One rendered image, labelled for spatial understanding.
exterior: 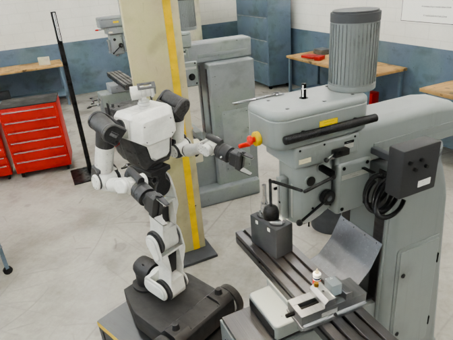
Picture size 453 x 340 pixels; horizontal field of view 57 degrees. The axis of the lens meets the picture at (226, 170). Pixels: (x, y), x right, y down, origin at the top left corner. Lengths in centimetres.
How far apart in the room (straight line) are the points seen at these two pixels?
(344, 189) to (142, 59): 191
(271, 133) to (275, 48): 755
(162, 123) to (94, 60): 858
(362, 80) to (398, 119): 30
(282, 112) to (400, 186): 55
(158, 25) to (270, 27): 592
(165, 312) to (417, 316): 146
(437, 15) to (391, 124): 482
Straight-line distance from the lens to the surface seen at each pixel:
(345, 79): 183
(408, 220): 224
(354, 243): 235
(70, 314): 375
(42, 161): 629
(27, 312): 393
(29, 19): 1043
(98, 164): 210
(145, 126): 202
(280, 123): 160
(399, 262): 234
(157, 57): 329
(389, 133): 202
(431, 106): 219
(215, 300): 263
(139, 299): 279
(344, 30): 180
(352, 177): 194
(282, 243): 231
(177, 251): 250
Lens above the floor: 239
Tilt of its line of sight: 25 degrees down
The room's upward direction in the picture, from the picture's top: 5 degrees counter-clockwise
